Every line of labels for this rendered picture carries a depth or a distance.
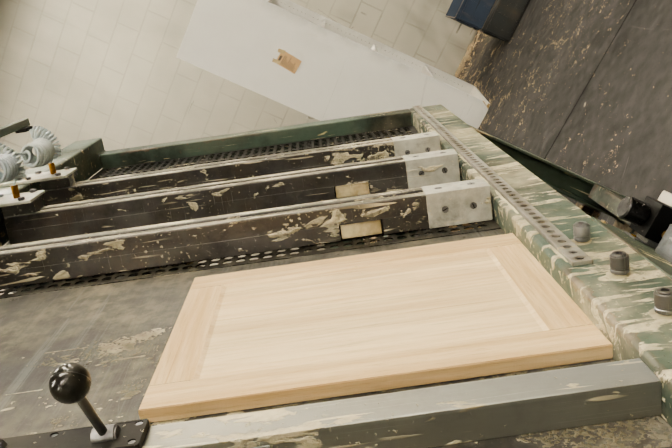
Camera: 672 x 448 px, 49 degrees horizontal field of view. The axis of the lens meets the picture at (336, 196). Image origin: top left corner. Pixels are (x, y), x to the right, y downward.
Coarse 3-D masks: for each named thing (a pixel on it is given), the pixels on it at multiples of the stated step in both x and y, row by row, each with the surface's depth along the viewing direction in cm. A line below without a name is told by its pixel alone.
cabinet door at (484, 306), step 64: (384, 256) 126; (448, 256) 122; (512, 256) 117; (192, 320) 110; (256, 320) 107; (320, 320) 104; (384, 320) 101; (448, 320) 99; (512, 320) 96; (576, 320) 93; (192, 384) 90; (256, 384) 88; (320, 384) 86; (384, 384) 86
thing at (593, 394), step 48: (480, 384) 77; (528, 384) 76; (576, 384) 75; (624, 384) 74; (192, 432) 76; (240, 432) 75; (288, 432) 74; (336, 432) 74; (384, 432) 74; (432, 432) 74; (480, 432) 74; (528, 432) 74
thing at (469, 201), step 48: (384, 192) 146; (432, 192) 141; (480, 192) 140; (48, 240) 145; (96, 240) 140; (144, 240) 141; (192, 240) 141; (240, 240) 141; (288, 240) 142; (336, 240) 142; (0, 288) 142
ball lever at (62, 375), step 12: (60, 372) 67; (72, 372) 67; (84, 372) 68; (60, 384) 67; (72, 384) 67; (84, 384) 67; (60, 396) 67; (72, 396) 67; (84, 396) 68; (84, 408) 71; (96, 420) 73; (96, 432) 75; (108, 432) 75
